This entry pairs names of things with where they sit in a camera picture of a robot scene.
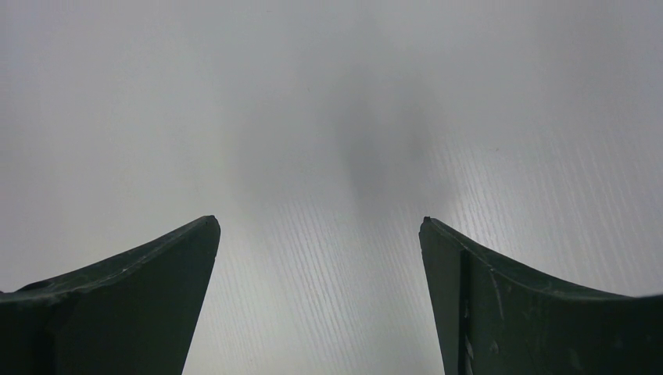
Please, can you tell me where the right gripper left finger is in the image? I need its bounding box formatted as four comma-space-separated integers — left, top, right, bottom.
1, 216, 220, 374

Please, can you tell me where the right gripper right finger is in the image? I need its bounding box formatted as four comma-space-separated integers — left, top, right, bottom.
419, 217, 662, 374

